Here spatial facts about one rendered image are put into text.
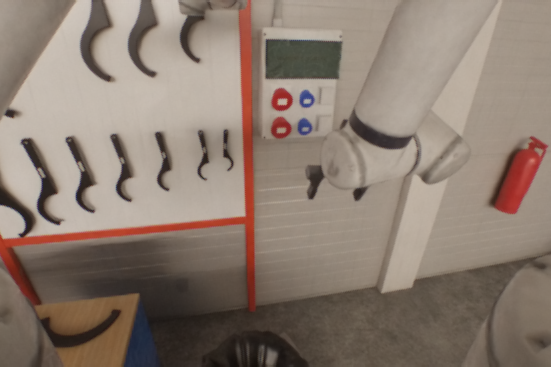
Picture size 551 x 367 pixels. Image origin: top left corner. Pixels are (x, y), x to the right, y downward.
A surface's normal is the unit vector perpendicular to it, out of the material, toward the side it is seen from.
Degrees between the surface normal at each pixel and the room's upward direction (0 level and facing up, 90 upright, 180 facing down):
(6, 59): 90
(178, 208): 90
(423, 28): 99
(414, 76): 105
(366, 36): 90
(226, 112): 90
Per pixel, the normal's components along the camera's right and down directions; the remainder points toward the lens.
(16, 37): 0.99, 0.05
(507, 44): 0.21, 0.45
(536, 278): -0.22, -0.91
